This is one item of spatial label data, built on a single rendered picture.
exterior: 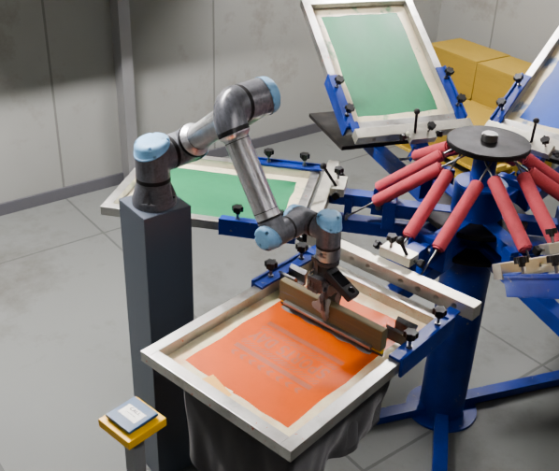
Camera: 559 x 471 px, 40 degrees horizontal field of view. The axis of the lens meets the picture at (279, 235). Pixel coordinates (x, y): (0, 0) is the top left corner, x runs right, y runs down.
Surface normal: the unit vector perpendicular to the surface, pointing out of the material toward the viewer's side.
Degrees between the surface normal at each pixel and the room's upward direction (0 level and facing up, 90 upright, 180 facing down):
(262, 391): 0
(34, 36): 90
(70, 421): 0
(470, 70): 90
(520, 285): 90
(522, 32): 90
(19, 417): 0
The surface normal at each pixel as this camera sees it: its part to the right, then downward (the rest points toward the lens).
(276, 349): 0.04, -0.87
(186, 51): 0.60, 0.41
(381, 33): 0.19, -0.48
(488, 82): -0.83, 0.26
